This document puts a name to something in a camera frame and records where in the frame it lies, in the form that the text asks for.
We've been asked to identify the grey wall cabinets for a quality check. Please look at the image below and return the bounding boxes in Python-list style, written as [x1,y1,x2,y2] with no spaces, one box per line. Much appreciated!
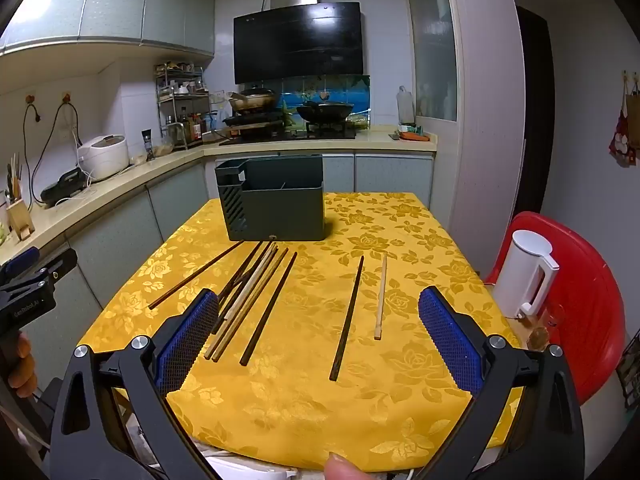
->
[0,0,217,56]

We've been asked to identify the white rice cooker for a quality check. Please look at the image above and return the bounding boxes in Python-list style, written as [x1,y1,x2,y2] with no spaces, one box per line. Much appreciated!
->
[77,134,130,181]

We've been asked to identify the light bamboo chopstick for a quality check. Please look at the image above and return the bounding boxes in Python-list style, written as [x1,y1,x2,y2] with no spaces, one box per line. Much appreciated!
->
[374,256,388,340]
[212,246,276,335]
[203,242,278,360]

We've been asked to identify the black range hood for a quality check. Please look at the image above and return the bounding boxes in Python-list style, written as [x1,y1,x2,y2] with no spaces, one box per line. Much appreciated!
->
[233,2,363,85]

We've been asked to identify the black gas hob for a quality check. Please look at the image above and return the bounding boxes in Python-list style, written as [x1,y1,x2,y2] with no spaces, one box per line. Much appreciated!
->
[219,127,358,146]

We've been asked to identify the black wok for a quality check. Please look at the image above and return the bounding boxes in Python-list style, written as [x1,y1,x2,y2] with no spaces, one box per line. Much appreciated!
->
[296,100,355,123]

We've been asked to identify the person's right hand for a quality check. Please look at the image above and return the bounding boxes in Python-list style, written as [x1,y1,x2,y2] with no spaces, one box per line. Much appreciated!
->
[324,452,368,480]

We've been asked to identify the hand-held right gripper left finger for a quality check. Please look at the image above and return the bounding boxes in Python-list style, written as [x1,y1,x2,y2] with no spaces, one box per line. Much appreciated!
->
[50,287,221,480]

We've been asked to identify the frying pan with lid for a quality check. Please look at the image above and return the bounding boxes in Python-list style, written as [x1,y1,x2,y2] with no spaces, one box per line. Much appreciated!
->
[229,87,280,112]

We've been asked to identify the beige kitchen countertop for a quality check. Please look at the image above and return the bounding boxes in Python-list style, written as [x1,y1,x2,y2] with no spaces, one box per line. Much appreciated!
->
[0,125,438,266]

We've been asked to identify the black portable stove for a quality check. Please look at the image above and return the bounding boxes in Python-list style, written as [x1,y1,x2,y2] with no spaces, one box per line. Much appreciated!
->
[221,114,285,128]

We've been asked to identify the frosted glass door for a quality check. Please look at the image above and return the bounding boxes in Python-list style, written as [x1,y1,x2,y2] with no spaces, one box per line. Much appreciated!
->
[404,0,458,122]

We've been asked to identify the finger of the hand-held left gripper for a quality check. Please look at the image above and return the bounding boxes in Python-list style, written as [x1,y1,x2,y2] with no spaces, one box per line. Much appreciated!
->
[0,246,41,281]
[5,248,79,297]

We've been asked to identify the blue landscape tile mural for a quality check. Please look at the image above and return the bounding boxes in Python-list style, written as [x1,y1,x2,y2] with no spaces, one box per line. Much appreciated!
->
[235,76,372,126]

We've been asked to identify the white plastic bottle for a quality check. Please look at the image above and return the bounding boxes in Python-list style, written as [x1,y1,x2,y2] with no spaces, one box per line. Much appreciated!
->
[397,86,416,126]

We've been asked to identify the hanging pot holders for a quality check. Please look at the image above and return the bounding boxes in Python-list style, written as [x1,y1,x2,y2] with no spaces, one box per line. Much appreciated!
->
[608,71,640,167]

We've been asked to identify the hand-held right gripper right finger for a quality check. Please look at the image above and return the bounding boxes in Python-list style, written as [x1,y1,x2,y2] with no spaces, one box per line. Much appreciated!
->
[417,286,586,480]

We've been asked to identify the dark green utensil holder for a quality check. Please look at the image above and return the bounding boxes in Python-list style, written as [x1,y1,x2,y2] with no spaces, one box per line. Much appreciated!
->
[215,155,327,242]

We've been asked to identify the grey base cabinets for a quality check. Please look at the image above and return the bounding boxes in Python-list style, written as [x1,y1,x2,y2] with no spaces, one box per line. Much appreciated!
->
[20,152,435,391]

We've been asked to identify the dark wooden chopstick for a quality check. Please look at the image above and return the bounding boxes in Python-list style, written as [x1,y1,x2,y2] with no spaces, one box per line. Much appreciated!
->
[217,241,264,307]
[329,255,365,381]
[239,252,298,366]
[220,241,273,311]

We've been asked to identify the metal spice rack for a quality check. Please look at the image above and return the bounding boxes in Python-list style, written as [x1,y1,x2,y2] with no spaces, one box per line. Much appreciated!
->
[154,62,211,151]

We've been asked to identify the black power cable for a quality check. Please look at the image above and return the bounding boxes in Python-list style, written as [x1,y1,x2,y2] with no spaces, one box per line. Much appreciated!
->
[36,102,77,197]
[21,102,42,206]

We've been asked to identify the black sandwich maker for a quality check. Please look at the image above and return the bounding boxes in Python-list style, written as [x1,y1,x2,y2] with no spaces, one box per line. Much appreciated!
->
[40,169,86,206]

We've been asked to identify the wooden knife block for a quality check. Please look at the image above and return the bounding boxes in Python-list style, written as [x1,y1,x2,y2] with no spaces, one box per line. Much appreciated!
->
[5,199,36,240]

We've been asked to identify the white electric kettle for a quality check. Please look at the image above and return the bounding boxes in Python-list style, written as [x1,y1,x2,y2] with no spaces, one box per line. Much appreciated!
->
[492,230,560,320]

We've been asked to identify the person's left hand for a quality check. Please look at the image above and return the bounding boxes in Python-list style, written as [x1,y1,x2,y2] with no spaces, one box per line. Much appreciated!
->
[6,332,39,392]

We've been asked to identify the red plastic chair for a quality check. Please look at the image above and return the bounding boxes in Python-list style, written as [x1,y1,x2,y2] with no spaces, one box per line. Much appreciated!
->
[484,211,627,413]

